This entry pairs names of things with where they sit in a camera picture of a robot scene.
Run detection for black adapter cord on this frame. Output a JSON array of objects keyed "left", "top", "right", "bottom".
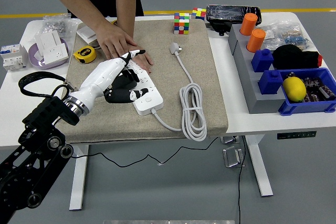
[{"left": 69, "top": 136, "right": 223, "bottom": 168}]

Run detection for black floor cable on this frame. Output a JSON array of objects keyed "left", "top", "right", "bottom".
[{"left": 237, "top": 136, "right": 247, "bottom": 224}]

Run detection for purple bowl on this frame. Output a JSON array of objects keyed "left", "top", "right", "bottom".
[{"left": 28, "top": 37, "right": 69, "bottom": 70}]

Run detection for person's left hand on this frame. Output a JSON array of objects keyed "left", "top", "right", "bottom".
[{"left": 129, "top": 45, "right": 154, "bottom": 74}]

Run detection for white power strip cable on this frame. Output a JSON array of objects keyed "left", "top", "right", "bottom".
[{"left": 151, "top": 42, "right": 208, "bottom": 142}]

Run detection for blue block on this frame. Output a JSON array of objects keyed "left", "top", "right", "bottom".
[
  {"left": 257, "top": 69, "right": 284, "bottom": 95},
  {"left": 251, "top": 48, "right": 275, "bottom": 73}
]

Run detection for blue plastic bin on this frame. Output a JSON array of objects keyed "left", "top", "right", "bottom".
[{"left": 278, "top": 67, "right": 336, "bottom": 116}]

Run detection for large colourful puzzle cube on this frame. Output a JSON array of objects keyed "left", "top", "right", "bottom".
[{"left": 173, "top": 12, "right": 191, "bottom": 35}]

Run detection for clear bag of white parts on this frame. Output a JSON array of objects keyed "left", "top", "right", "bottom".
[{"left": 258, "top": 23, "right": 286, "bottom": 49}]

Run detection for black power adapter plug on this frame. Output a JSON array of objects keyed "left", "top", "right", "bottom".
[{"left": 112, "top": 70, "right": 139, "bottom": 90}]

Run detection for black cloth bundle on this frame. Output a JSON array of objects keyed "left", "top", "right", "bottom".
[{"left": 272, "top": 44, "right": 323, "bottom": 70}]

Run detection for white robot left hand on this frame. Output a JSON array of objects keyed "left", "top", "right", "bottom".
[{"left": 68, "top": 49, "right": 149, "bottom": 112}]

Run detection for white wall switch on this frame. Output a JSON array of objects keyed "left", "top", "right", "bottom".
[{"left": 76, "top": 26, "right": 97, "bottom": 44}]

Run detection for grey stepped block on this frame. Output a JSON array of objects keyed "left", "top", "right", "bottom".
[{"left": 227, "top": 23, "right": 287, "bottom": 114}]

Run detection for small colourful puzzle cube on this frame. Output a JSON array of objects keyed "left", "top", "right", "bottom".
[{"left": 191, "top": 7, "right": 207, "bottom": 22}]

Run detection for orange cylinder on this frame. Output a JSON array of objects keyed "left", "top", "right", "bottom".
[
  {"left": 240, "top": 13, "right": 258, "bottom": 36},
  {"left": 246, "top": 28, "right": 266, "bottom": 54}
]

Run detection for clear bag of blue parts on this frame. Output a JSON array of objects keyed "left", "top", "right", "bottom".
[{"left": 278, "top": 19, "right": 313, "bottom": 51}]

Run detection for clear bag of screws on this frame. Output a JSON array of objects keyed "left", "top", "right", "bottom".
[{"left": 41, "top": 13, "right": 79, "bottom": 38}]

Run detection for grey-brown mat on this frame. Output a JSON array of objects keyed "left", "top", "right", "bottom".
[{"left": 59, "top": 19, "right": 229, "bottom": 143}]

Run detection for dark capacitors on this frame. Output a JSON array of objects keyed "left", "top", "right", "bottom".
[{"left": 301, "top": 76, "right": 336, "bottom": 103}]

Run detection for black wrapped box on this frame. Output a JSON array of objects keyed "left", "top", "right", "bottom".
[{"left": 206, "top": 4, "right": 263, "bottom": 37}]

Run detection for metal bracket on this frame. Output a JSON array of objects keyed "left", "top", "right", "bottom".
[
  {"left": 222, "top": 145, "right": 246, "bottom": 168},
  {"left": 220, "top": 136, "right": 241, "bottom": 145}
]

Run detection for white power strip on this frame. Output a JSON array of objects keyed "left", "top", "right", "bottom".
[{"left": 125, "top": 61, "right": 164, "bottom": 116}]

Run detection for yellow lemon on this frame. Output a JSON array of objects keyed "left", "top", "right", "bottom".
[{"left": 282, "top": 76, "right": 307, "bottom": 103}]

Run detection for black desk control panel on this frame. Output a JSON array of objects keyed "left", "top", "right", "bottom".
[{"left": 277, "top": 131, "right": 317, "bottom": 140}]

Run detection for person's right hand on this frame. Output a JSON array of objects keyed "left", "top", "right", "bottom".
[{"left": 96, "top": 22, "right": 138, "bottom": 60}]

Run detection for white socket box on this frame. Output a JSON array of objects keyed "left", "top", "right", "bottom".
[{"left": 34, "top": 30, "right": 64, "bottom": 51}]

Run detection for white circuit breaker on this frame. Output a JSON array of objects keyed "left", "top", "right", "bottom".
[{"left": 0, "top": 44, "right": 29, "bottom": 72}]

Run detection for white wall socket panel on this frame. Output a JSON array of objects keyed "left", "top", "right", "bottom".
[{"left": 41, "top": 44, "right": 69, "bottom": 65}]

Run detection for white table leg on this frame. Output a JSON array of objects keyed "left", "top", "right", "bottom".
[
  {"left": 69, "top": 144, "right": 90, "bottom": 211},
  {"left": 243, "top": 134, "right": 274, "bottom": 198}
]

